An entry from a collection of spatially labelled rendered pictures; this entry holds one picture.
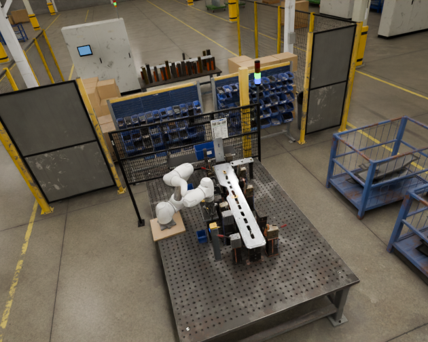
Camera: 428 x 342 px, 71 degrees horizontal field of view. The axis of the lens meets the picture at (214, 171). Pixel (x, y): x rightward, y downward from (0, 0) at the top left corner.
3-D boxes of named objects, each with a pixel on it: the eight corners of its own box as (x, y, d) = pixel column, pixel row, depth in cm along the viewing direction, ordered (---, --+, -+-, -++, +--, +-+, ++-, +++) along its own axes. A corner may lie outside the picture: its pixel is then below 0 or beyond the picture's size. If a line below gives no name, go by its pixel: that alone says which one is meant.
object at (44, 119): (125, 187, 525) (84, 74, 409) (126, 192, 514) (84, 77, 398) (45, 209, 500) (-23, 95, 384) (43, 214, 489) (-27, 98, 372)
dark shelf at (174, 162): (236, 155, 389) (236, 153, 387) (168, 169, 378) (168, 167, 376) (232, 146, 407) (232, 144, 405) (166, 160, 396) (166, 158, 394)
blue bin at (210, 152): (220, 155, 387) (219, 146, 380) (197, 160, 383) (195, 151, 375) (217, 148, 400) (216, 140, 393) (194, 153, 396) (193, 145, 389)
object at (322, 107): (300, 144, 578) (308, 33, 462) (296, 141, 589) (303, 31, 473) (346, 131, 597) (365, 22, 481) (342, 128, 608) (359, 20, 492)
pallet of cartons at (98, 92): (127, 132, 700) (114, 89, 639) (92, 140, 688) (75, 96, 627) (126, 112, 796) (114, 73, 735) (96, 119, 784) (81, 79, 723)
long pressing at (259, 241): (270, 243, 267) (270, 243, 266) (245, 250, 265) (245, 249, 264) (229, 162, 378) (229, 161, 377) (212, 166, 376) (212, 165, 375)
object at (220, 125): (228, 138, 398) (227, 117, 380) (212, 141, 395) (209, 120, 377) (228, 137, 399) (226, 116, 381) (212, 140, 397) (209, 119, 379)
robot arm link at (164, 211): (155, 220, 339) (150, 205, 327) (168, 211, 349) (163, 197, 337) (164, 226, 329) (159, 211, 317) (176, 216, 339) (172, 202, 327)
